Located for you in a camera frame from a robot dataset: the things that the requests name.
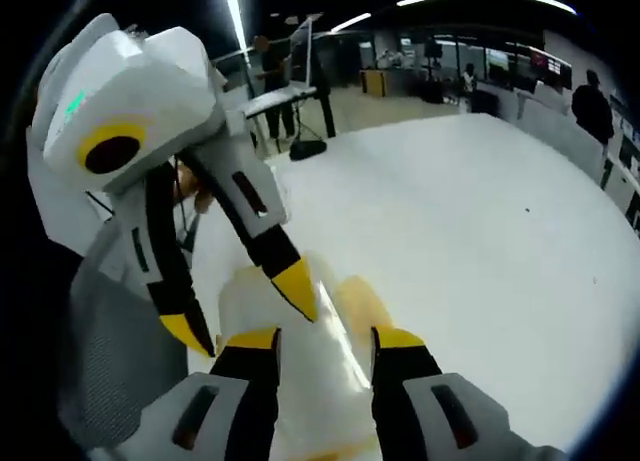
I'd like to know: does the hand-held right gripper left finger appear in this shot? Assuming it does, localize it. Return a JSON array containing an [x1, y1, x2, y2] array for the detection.
[[117, 325, 282, 461]]

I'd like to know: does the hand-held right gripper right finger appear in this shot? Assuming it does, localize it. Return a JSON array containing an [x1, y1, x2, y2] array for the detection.
[[369, 324, 509, 461]]

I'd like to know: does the clear box with yellow buckles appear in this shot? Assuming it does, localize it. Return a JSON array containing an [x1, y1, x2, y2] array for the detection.
[[212, 250, 399, 461]]

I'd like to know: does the person's left hand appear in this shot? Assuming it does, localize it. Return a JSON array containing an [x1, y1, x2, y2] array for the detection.
[[173, 162, 214, 215]]

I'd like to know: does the black pouch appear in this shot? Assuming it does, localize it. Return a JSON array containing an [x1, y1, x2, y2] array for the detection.
[[288, 139, 330, 162]]

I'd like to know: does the grey mesh office chair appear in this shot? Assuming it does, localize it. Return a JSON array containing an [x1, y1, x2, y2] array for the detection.
[[57, 215, 221, 453]]

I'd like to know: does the black desk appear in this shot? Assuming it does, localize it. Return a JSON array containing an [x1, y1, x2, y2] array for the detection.
[[243, 82, 338, 139]]

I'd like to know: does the yellow cabinet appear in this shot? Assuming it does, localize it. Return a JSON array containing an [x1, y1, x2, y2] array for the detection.
[[360, 68, 388, 97]]

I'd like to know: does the tall stand with panel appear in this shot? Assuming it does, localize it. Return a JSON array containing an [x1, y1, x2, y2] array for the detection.
[[288, 14, 327, 90]]

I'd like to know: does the white desk partition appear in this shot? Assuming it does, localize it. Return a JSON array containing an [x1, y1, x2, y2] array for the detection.
[[499, 87, 609, 183]]

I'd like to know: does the wall screen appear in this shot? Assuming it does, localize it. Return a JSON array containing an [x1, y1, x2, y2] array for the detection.
[[529, 49, 574, 78]]

